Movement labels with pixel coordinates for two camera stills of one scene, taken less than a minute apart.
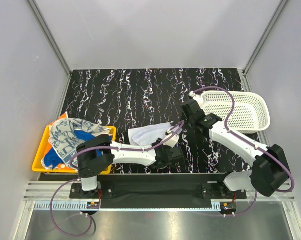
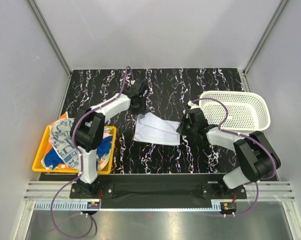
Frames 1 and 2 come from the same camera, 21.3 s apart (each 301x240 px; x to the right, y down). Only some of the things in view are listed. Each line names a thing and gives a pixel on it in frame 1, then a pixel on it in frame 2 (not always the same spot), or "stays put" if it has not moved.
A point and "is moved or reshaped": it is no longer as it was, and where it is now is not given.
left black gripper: (166, 147) -> (142, 110)
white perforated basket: (250, 115) stays put
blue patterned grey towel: (61, 134) stays put
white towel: (146, 135) is moved or reshaped
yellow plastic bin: (37, 166) stays put
